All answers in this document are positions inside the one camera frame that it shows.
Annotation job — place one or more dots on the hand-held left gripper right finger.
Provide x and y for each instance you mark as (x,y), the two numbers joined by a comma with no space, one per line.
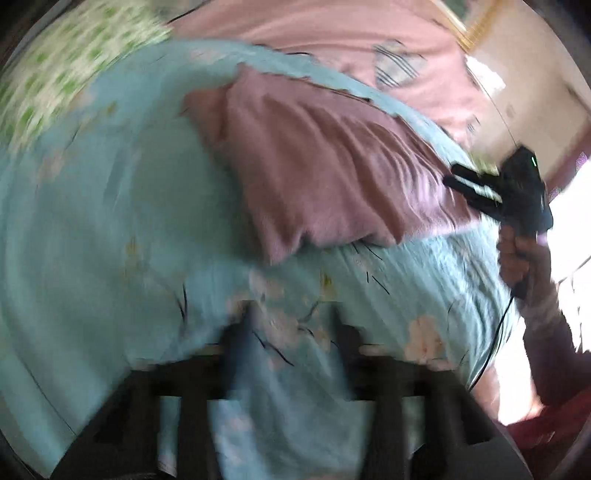
(344,355)

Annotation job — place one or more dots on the person's right hand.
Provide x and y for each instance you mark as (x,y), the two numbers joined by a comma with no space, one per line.
(524,258)

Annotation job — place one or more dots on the mauve knitted sweater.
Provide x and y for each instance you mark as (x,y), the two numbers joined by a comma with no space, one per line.
(323,170)

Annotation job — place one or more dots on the light blue floral bedsheet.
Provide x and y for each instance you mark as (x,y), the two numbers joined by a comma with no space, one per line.
(115,230)

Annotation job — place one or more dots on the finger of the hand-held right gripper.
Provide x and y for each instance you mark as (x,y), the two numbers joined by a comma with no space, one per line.
(475,174)
(471,194)

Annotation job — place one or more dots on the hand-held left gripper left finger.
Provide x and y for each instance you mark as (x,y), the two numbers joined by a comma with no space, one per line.
(240,350)

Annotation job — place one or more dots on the pink quilt with plaid hearts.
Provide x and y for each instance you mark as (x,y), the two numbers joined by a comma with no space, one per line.
(369,41)

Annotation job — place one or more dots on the dark red cloth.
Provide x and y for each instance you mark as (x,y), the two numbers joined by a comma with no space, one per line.
(549,429)

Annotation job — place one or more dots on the person's right forearm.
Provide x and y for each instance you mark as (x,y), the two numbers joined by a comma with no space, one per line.
(551,346)

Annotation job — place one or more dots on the green checkered pillow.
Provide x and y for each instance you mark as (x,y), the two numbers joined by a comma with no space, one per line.
(55,64)

